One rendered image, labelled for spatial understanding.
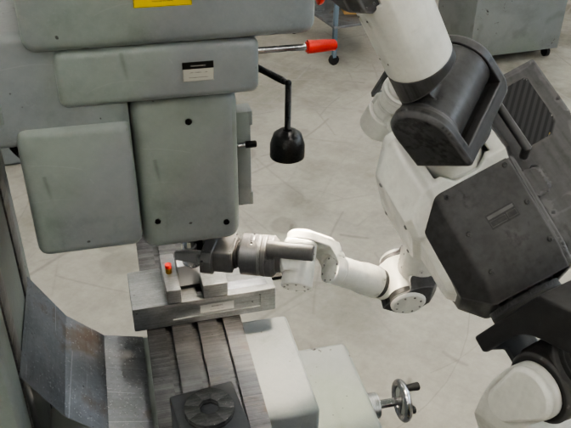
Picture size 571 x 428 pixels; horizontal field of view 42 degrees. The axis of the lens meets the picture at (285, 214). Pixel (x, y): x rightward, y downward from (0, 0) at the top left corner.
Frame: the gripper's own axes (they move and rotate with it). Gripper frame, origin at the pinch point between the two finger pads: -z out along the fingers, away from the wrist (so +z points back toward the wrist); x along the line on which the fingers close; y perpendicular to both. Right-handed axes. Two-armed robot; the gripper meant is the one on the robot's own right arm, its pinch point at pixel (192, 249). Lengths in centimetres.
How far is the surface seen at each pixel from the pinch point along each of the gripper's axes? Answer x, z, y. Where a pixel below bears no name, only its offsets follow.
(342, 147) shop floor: -284, 10, 123
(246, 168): -2.7, 11.9, -19.1
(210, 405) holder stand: 32.3, 11.3, 10.9
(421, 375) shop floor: -95, 59, 124
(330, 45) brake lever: 0, 28, -47
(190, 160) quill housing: 9.2, 4.2, -26.9
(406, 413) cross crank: -15, 50, 59
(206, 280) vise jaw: -12.4, -1.1, 18.4
